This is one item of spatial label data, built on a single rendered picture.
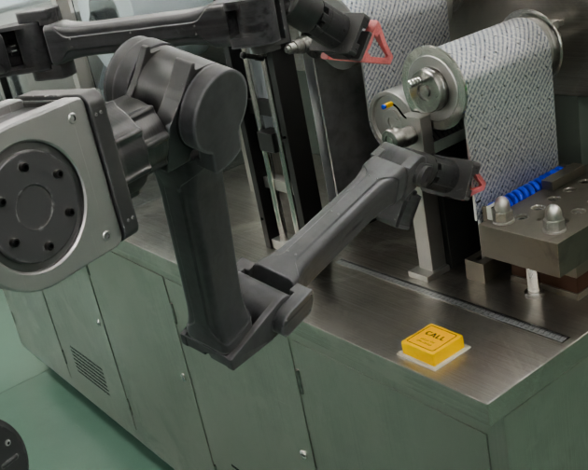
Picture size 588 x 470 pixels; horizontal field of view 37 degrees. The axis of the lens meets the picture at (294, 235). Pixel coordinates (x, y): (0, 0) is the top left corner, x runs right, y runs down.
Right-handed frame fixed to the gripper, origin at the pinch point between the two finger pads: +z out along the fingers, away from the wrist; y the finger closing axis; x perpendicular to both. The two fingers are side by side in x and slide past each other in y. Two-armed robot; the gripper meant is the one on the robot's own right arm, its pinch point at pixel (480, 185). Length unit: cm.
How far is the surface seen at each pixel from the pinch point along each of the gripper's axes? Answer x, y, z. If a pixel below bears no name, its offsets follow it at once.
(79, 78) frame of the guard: 5, -102, -31
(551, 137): 11.8, 0.3, 16.1
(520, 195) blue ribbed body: -0.1, 3.4, 7.2
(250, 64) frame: 13, -43, -23
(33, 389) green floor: -110, -207, 24
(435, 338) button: -25.5, 10.6, -14.4
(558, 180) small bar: 4.1, 6.4, 12.9
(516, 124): 12.0, 0.3, 5.4
